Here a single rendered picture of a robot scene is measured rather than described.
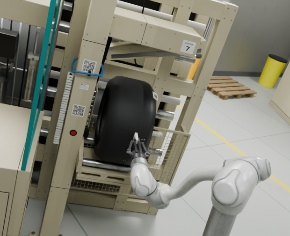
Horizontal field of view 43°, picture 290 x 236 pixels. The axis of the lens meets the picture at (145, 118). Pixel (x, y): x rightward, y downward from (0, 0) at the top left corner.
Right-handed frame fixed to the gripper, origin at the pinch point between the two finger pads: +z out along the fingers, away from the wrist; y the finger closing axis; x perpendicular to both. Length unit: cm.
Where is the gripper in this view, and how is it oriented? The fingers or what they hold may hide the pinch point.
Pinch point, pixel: (135, 138)
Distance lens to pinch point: 211.1
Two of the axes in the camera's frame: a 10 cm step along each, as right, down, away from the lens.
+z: -0.9, -5.9, 8.0
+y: -9.5, -1.9, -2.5
